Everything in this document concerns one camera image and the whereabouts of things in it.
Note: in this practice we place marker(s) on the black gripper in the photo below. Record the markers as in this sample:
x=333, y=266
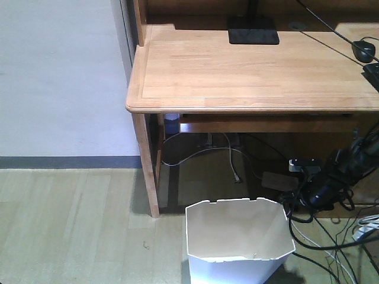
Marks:
x=320, y=193

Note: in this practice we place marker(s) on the white plastic trash bin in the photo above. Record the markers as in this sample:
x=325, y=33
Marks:
x=236, y=240

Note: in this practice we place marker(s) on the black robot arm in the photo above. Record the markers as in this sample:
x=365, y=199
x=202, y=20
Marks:
x=331, y=182

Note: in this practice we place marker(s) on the white power strip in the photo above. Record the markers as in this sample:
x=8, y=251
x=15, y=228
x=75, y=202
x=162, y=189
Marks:
x=279, y=182

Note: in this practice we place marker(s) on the black keyboard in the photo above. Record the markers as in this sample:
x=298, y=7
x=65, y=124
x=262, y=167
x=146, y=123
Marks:
x=371, y=73

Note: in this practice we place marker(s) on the black computer mouse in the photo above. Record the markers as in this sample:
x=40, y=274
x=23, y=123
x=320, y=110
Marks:
x=363, y=51

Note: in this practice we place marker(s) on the white and blue container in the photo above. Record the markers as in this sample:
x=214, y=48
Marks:
x=171, y=123

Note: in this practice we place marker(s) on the wooden desk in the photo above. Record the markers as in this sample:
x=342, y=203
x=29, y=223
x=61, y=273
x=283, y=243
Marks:
x=185, y=64

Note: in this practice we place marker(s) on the black monitor stand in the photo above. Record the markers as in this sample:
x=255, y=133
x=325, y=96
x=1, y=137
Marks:
x=252, y=28

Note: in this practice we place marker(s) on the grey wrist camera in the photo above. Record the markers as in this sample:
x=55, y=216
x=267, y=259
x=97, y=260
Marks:
x=310, y=166

